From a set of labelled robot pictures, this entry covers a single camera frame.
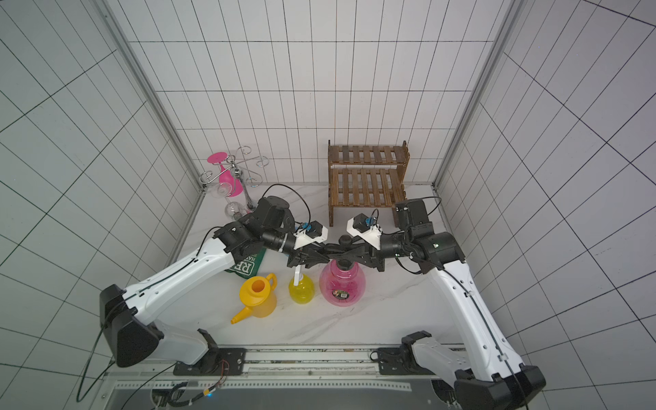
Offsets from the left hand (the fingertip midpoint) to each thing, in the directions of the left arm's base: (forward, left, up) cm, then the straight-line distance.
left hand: (320, 256), depth 68 cm
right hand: (0, -5, +4) cm, 7 cm away
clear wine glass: (+23, +33, +2) cm, 40 cm away
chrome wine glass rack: (+31, +27, 0) cm, 41 cm away
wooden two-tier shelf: (+43, -17, -11) cm, 48 cm away
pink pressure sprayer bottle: (-2, -7, -14) cm, 16 cm away
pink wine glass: (+36, +38, -5) cm, 53 cm away
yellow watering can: (-5, +19, -14) cm, 25 cm away
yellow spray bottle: (-4, +6, -16) cm, 18 cm away
